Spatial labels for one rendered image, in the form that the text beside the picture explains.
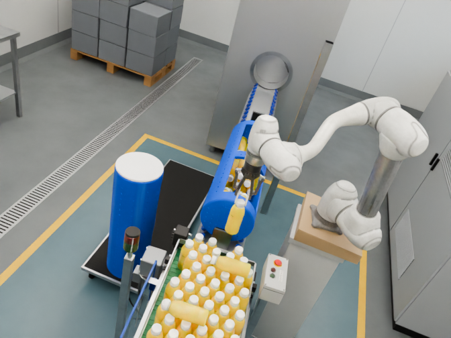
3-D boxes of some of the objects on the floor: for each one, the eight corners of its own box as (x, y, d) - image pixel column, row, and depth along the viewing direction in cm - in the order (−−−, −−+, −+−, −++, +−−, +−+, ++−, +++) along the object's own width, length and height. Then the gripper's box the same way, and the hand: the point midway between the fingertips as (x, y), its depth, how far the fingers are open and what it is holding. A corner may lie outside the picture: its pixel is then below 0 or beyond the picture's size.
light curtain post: (266, 210, 392) (333, 41, 293) (266, 214, 387) (333, 44, 288) (260, 208, 392) (325, 39, 293) (260, 212, 388) (325, 41, 288)
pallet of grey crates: (174, 68, 602) (187, -16, 533) (149, 87, 538) (162, -6, 469) (102, 42, 616) (106, -42, 547) (70, 58, 552) (70, -36, 482)
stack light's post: (117, 375, 241) (135, 254, 177) (115, 381, 238) (131, 261, 174) (111, 373, 242) (127, 251, 177) (109, 379, 238) (123, 258, 174)
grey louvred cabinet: (425, 195, 481) (501, 85, 397) (454, 355, 308) (598, 221, 224) (381, 179, 487) (446, 68, 403) (384, 326, 314) (500, 186, 230)
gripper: (274, 161, 170) (259, 203, 184) (236, 150, 170) (224, 192, 184) (272, 172, 164) (257, 213, 178) (233, 159, 164) (221, 202, 178)
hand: (242, 197), depth 179 cm, fingers closed on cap, 4 cm apart
